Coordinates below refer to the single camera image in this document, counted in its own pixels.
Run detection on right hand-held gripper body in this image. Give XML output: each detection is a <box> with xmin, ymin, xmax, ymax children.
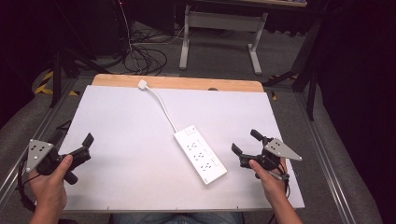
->
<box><xmin>238</xmin><ymin>136</ymin><xmax>304</xmax><ymax>181</ymax></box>

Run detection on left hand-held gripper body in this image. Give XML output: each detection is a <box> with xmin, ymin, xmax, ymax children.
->
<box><xmin>25</xmin><ymin>139</ymin><xmax>92</xmax><ymax>186</ymax></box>

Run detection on person's right hand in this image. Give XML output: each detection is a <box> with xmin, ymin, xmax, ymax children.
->
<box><xmin>247</xmin><ymin>157</ymin><xmax>290</xmax><ymax>203</ymax></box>

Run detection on person's left hand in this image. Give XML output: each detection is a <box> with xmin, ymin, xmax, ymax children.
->
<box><xmin>27</xmin><ymin>154</ymin><xmax>75</xmax><ymax>217</ymax></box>

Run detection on white power strip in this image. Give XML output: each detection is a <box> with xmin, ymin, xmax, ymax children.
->
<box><xmin>173</xmin><ymin>124</ymin><xmax>228</xmax><ymax>186</ymax></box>

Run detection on white board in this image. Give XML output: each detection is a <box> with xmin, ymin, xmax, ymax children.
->
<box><xmin>58</xmin><ymin>85</ymin><xmax>306</xmax><ymax>213</ymax></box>

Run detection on black metal stand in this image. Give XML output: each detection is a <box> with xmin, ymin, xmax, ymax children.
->
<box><xmin>262</xmin><ymin>17</ymin><xmax>325</xmax><ymax>121</ymax></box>
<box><xmin>49</xmin><ymin>46</ymin><xmax>110</xmax><ymax>108</ymax></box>

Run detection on yellow and black tape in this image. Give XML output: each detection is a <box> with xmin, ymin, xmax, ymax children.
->
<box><xmin>34</xmin><ymin>70</ymin><xmax>80</xmax><ymax>97</ymax></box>

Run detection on person's legs in jeans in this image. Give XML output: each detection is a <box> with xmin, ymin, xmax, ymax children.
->
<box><xmin>110</xmin><ymin>212</ymin><xmax>245</xmax><ymax>224</ymax></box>

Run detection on aluminium rail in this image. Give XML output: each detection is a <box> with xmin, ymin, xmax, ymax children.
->
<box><xmin>0</xmin><ymin>77</ymin><xmax>79</xmax><ymax>200</ymax></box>
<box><xmin>295</xmin><ymin>92</ymin><xmax>358</xmax><ymax>224</ymax></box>

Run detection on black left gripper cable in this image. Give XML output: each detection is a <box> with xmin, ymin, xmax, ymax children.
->
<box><xmin>16</xmin><ymin>155</ymin><xmax>41</xmax><ymax>215</ymax></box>

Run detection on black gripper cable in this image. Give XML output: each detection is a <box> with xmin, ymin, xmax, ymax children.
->
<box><xmin>271</xmin><ymin>161</ymin><xmax>292</xmax><ymax>224</ymax></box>
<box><xmin>16</xmin><ymin>155</ymin><xmax>41</xmax><ymax>215</ymax></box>

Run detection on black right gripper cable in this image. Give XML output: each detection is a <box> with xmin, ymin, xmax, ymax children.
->
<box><xmin>271</xmin><ymin>161</ymin><xmax>292</xmax><ymax>224</ymax></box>

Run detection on white power strip cable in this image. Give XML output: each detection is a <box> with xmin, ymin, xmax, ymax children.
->
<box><xmin>145</xmin><ymin>85</ymin><xmax>179</xmax><ymax>133</ymax></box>

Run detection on bundle of black cables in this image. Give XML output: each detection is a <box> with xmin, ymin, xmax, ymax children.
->
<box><xmin>122</xmin><ymin>27</ymin><xmax>169</xmax><ymax>76</ymax></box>

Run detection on white metal frame desk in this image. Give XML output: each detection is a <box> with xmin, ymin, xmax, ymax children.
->
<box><xmin>178</xmin><ymin>0</ymin><xmax>307</xmax><ymax>76</ymax></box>

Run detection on thin white cable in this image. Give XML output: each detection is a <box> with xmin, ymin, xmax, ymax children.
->
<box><xmin>119</xmin><ymin>0</ymin><xmax>185</xmax><ymax>50</ymax></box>

